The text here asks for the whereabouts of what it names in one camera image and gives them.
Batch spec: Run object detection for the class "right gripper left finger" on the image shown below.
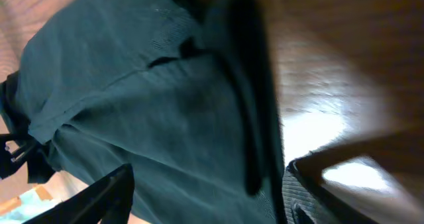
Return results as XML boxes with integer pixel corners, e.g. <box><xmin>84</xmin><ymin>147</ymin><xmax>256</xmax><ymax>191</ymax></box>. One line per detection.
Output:
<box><xmin>25</xmin><ymin>164</ymin><xmax>134</xmax><ymax>224</ymax></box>

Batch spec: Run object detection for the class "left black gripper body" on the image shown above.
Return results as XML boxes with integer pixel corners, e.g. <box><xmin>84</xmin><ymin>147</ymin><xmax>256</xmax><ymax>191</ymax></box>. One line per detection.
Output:
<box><xmin>1</xmin><ymin>134</ymin><xmax>36</xmax><ymax>180</ymax></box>

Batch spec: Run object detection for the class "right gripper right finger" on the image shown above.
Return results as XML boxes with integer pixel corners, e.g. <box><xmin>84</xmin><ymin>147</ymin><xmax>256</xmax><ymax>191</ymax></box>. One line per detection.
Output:
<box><xmin>282</xmin><ymin>160</ymin><xmax>376</xmax><ymax>224</ymax></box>

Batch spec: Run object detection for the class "black logo shirt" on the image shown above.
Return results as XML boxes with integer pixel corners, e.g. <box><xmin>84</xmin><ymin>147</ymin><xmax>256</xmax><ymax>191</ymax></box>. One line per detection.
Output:
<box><xmin>1</xmin><ymin>0</ymin><xmax>286</xmax><ymax>223</ymax></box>

